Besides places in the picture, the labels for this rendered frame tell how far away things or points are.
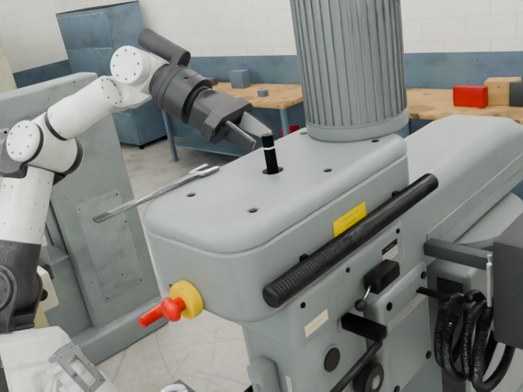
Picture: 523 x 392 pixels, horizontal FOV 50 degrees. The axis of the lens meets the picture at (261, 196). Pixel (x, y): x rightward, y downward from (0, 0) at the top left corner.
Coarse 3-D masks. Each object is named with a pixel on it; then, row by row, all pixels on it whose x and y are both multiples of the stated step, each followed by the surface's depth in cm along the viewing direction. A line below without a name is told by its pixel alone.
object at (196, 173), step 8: (200, 168) 102; (208, 168) 104; (216, 168) 101; (184, 176) 100; (192, 176) 99; (200, 176) 99; (168, 184) 97; (176, 184) 97; (152, 192) 95; (160, 192) 95; (136, 200) 93; (144, 200) 93; (112, 208) 91; (120, 208) 90; (128, 208) 91; (96, 216) 89; (104, 216) 88; (112, 216) 89
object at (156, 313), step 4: (160, 304) 97; (156, 308) 96; (160, 308) 96; (148, 312) 96; (152, 312) 96; (156, 312) 96; (160, 312) 96; (144, 316) 95; (148, 316) 95; (152, 316) 95; (156, 316) 96; (160, 316) 96; (140, 320) 94; (144, 320) 94; (148, 320) 95; (152, 320) 95; (140, 324) 95; (144, 324) 95; (148, 324) 95
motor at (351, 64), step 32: (320, 0) 96; (352, 0) 95; (384, 0) 96; (320, 32) 99; (352, 32) 96; (384, 32) 98; (320, 64) 101; (352, 64) 99; (384, 64) 100; (320, 96) 104; (352, 96) 101; (384, 96) 102; (320, 128) 106; (352, 128) 103; (384, 128) 103
